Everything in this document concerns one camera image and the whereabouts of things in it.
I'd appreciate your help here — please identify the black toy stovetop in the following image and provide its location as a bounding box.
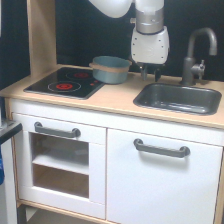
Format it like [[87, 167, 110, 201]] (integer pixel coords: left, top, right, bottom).
[[24, 67, 103, 99]]

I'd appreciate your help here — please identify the grey sink basin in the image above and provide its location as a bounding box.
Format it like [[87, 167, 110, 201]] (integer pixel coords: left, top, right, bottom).
[[133, 83, 222, 115]]

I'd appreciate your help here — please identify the white cabinet door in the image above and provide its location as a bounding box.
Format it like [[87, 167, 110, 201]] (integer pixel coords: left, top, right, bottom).
[[107, 130, 222, 224]]

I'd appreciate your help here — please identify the grey faucet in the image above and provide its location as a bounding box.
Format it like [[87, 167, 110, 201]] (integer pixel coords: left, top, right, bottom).
[[180, 28, 217, 86]]

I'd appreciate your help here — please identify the grey cabinet door handle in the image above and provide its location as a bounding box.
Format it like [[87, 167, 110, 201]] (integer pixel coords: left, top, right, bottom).
[[133, 139, 190, 158]]

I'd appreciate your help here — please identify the blue object at left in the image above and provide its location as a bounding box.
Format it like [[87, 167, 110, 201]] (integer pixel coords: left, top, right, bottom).
[[0, 147, 5, 185]]

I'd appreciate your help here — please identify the light blue toy pot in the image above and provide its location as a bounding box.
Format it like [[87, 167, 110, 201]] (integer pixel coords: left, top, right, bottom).
[[89, 56, 131, 84]]

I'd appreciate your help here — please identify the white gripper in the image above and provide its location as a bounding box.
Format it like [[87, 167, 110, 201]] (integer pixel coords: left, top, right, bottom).
[[131, 27, 169, 81]]

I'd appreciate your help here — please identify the wooden toy kitchen frame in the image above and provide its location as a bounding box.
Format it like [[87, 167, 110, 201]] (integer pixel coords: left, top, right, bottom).
[[0, 0, 224, 224]]

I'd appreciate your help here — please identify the dark grey side table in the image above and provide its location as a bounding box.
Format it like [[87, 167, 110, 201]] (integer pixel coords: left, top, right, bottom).
[[0, 119, 22, 224]]

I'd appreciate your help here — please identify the white oven door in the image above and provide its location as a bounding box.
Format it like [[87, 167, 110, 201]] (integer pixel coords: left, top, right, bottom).
[[14, 113, 106, 219]]

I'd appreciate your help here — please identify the grey oven door handle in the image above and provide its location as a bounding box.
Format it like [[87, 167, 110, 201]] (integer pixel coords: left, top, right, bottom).
[[34, 122, 81, 138]]

